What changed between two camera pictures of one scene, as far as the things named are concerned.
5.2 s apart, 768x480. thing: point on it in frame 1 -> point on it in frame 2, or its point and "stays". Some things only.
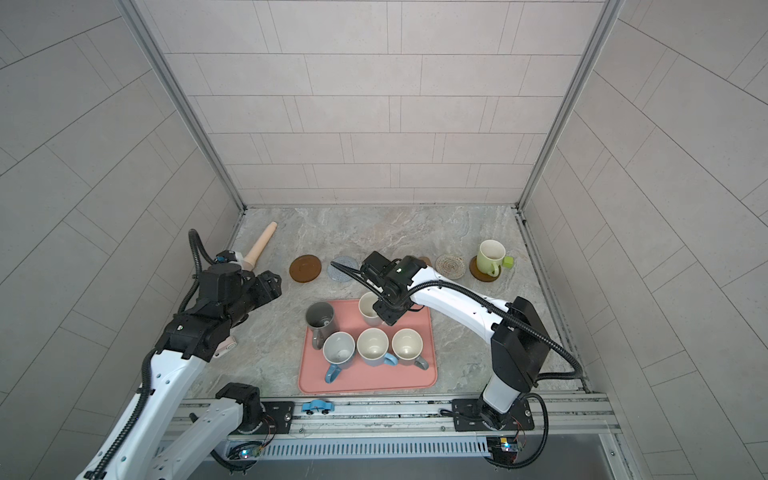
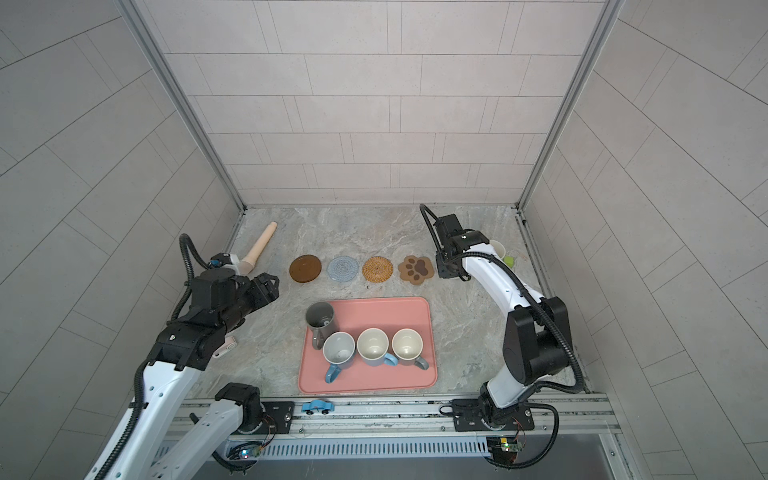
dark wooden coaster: (305, 268) stays
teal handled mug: (407, 345) stays
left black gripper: (267, 286) stays
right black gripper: (387, 315) -> (442, 267)
